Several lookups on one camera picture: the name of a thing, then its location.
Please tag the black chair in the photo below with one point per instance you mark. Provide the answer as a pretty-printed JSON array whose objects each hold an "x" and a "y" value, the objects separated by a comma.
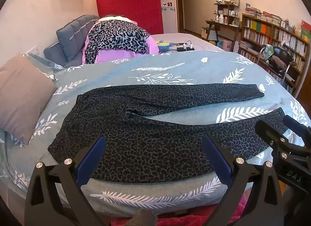
[{"x": 279, "y": 60}]

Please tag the wooden desk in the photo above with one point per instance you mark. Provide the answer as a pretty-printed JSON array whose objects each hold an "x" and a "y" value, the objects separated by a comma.
[{"x": 218, "y": 27}]

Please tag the black power strip with chargers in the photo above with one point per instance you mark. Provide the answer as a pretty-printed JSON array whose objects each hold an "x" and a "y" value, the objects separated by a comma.
[{"x": 185, "y": 48}]

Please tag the taupe pillow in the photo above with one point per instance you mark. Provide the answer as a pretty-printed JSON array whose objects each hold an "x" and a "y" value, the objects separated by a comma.
[{"x": 21, "y": 94}]

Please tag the leopard print cloth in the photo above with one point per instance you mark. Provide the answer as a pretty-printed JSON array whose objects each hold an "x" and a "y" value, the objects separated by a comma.
[{"x": 116, "y": 35}]

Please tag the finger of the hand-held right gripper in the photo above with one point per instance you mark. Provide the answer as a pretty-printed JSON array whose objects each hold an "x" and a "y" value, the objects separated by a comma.
[
  {"x": 295, "y": 123},
  {"x": 269, "y": 130}
]

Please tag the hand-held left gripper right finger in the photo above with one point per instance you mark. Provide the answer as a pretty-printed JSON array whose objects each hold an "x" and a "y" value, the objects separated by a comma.
[{"x": 217, "y": 160}]

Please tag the grey padded headboard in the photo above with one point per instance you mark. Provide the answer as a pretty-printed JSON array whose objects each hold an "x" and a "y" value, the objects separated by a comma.
[{"x": 70, "y": 36}]

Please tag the grey leaf print duvet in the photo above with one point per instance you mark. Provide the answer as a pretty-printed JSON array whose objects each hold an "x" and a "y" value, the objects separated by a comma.
[{"x": 121, "y": 72}]

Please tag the yellow and blue toy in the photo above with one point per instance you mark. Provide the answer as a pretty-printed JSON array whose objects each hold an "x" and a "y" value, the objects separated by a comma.
[{"x": 162, "y": 45}]

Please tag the wooden desktop shelf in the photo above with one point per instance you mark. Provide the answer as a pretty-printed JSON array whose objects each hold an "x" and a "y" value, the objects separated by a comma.
[{"x": 228, "y": 10}]

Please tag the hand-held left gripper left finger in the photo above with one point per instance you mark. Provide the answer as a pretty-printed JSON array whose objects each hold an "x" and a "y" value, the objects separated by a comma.
[{"x": 91, "y": 160}]

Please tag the floral cloth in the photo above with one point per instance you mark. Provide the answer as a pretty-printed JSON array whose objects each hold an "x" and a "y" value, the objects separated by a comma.
[{"x": 268, "y": 51}]

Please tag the wooden bookshelf with books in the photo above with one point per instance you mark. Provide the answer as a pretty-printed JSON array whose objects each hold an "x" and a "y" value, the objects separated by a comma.
[{"x": 286, "y": 38}]

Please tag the red upright mattress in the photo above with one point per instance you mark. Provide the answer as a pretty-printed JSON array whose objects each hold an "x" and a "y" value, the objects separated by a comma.
[{"x": 131, "y": 2}]

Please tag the dark leopard print pants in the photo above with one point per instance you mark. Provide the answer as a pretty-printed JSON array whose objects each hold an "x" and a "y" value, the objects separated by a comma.
[{"x": 145, "y": 143}]

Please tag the pink and teal bin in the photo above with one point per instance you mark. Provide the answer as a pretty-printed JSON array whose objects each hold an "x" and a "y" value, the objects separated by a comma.
[{"x": 224, "y": 45}]

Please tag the white wardrobe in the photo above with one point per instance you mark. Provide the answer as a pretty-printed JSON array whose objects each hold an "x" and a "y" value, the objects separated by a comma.
[{"x": 168, "y": 19}]

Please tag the wooden door frame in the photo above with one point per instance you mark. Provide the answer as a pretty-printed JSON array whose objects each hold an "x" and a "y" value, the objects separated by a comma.
[{"x": 180, "y": 7}]

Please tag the red cloth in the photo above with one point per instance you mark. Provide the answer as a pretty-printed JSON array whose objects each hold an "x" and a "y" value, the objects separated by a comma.
[{"x": 194, "y": 218}]

